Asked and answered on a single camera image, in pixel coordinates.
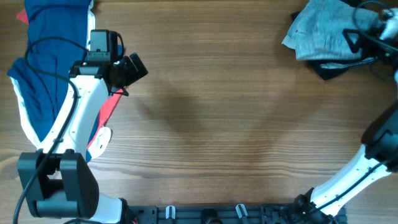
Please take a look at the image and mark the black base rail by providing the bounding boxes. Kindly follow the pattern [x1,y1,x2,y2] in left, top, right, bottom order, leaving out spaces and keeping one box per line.
[130,204,348,224]

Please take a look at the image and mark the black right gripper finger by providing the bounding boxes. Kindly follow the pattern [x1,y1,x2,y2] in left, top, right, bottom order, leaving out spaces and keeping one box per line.
[348,39,361,54]
[342,29,361,39]

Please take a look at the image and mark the dark blue shirt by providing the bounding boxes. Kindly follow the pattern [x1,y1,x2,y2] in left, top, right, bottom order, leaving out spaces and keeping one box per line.
[6,0,124,162]

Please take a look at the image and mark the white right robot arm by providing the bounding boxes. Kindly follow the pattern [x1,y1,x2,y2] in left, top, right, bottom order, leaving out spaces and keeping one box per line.
[289,102,397,223]

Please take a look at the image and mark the black folded garment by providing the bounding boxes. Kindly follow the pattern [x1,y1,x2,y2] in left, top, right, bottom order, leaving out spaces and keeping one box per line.
[290,0,376,80]

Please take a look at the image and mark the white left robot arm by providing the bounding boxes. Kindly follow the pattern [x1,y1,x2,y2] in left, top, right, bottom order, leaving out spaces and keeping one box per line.
[17,52,148,223]

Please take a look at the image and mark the light blue denim shorts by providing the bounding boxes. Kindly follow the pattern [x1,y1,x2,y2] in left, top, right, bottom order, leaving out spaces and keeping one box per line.
[282,0,382,62]

